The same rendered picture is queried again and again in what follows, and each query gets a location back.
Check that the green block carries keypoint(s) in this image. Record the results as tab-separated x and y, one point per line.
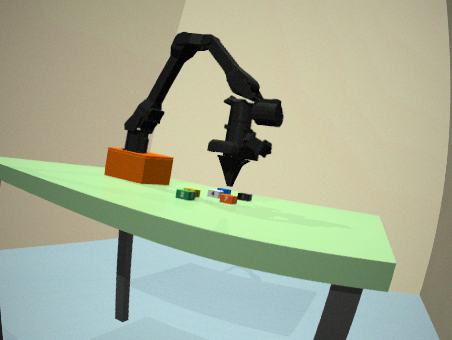
185	194

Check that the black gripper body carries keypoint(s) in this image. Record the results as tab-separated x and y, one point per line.
232	146

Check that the blue digit block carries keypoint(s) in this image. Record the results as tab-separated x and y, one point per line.
226	191

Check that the yellow digit block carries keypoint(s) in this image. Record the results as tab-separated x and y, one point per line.
197	194

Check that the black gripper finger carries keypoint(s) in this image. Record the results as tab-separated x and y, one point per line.
239	168
229	167

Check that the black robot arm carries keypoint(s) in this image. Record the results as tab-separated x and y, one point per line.
147	115

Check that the white block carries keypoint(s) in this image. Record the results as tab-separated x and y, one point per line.
214	193

